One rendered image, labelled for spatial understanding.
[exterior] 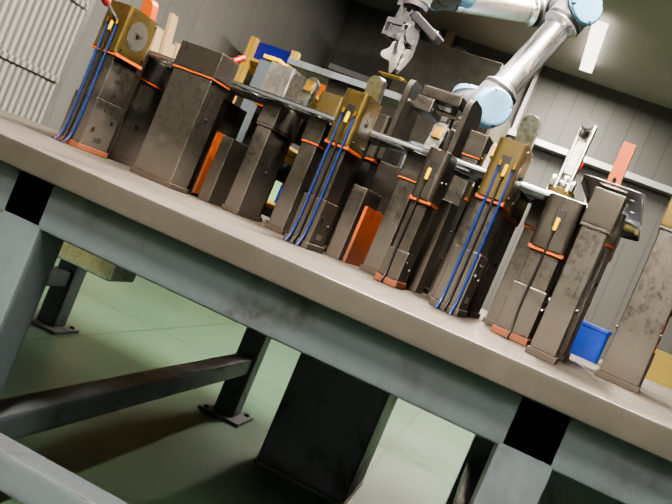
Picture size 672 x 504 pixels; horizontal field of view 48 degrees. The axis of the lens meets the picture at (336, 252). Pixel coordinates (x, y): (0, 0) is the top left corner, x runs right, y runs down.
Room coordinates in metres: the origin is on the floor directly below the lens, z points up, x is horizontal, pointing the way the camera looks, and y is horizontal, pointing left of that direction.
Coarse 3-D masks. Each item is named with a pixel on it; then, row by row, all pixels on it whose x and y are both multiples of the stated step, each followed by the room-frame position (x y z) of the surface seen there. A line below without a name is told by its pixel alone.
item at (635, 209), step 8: (584, 176) 1.24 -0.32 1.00; (592, 176) 1.21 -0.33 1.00; (584, 184) 1.28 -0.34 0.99; (592, 184) 1.28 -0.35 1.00; (600, 184) 1.25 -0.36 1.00; (616, 184) 1.20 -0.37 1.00; (584, 192) 1.32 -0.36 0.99; (592, 192) 1.35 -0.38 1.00; (616, 192) 1.26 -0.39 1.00; (624, 192) 1.23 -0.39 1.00; (632, 192) 1.20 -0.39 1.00; (632, 200) 1.27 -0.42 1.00; (640, 200) 1.24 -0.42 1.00; (624, 208) 1.37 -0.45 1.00; (632, 208) 1.34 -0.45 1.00; (640, 208) 1.31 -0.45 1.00; (632, 216) 1.42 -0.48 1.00; (640, 216) 1.39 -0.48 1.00; (640, 224) 1.40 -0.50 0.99
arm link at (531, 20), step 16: (432, 0) 2.32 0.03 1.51; (480, 0) 2.34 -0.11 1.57; (496, 0) 2.36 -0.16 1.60; (512, 0) 2.38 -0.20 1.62; (528, 0) 2.40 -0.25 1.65; (544, 0) 2.40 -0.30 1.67; (496, 16) 2.39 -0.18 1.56; (512, 16) 2.40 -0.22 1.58; (528, 16) 2.41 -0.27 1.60; (544, 16) 2.40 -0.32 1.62
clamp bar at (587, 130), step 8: (584, 120) 1.76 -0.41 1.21; (584, 128) 1.76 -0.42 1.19; (592, 128) 1.75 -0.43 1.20; (576, 136) 1.78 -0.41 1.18; (584, 136) 1.79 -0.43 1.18; (592, 136) 1.77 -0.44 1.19; (576, 144) 1.79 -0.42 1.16; (584, 144) 1.78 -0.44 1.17; (568, 152) 1.78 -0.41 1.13; (576, 152) 1.78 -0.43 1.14; (584, 152) 1.77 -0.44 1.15; (568, 160) 1.78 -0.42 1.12; (576, 160) 1.78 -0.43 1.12; (568, 168) 1.78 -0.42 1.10; (576, 168) 1.76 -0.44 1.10; (560, 176) 1.77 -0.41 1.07; (568, 184) 1.75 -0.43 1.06
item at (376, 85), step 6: (372, 78) 1.65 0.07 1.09; (378, 78) 1.64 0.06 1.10; (372, 84) 1.65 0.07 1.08; (378, 84) 1.64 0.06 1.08; (384, 84) 1.65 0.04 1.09; (366, 90) 1.66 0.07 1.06; (372, 90) 1.65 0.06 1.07; (378, 90) 1.65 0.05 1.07; (384, 90) 1.66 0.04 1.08; (372, 96) 1.65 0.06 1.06; (378, 96) 1.65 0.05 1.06; (378, 102) 1.66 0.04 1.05
